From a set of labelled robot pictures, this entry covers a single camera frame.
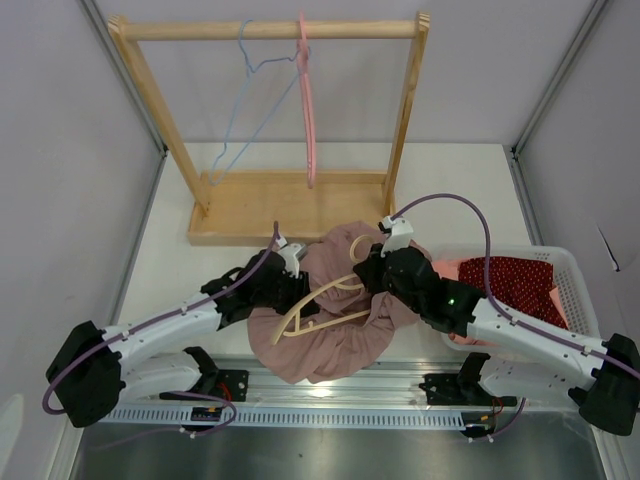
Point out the white plastic laundry basket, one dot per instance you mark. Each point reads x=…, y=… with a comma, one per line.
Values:
x=572, y=290

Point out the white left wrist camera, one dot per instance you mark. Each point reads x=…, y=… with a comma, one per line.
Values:
x=292, y=254

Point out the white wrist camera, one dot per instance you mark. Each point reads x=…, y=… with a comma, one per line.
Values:
x=399, y=234
x=292, y=254

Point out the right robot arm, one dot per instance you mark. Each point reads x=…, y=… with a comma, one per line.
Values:
x=601, y=377

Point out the pink plastic hanger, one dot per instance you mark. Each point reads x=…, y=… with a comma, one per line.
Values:
x=303, y=51

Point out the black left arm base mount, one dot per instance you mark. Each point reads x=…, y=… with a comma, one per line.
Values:
x=210, y=380

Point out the dark red dotted garment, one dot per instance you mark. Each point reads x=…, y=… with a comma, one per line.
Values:
x=515, y=285

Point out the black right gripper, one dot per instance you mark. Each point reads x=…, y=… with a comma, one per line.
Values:
x=370, y=268

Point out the dusty pink skirt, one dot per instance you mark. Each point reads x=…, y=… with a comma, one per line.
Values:
x=341, y=350

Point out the cream plastic hanger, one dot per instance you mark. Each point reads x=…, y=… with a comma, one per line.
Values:
x=299, y=319

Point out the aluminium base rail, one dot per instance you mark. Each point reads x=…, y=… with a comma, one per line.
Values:
x=387, y=383

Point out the wooden clothes rack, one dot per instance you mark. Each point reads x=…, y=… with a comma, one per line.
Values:
x=238, y=208

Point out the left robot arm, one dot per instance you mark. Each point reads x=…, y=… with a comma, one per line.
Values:
x=96, y=369

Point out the white slotted cable duct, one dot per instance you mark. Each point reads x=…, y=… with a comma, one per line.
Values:
x=243, y=416

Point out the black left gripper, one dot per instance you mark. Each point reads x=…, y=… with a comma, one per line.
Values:
x=299, y=289

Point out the salmon pink garment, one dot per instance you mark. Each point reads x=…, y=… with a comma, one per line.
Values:
x=447, y=270

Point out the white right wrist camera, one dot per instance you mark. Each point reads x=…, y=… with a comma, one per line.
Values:
x=399, y=234

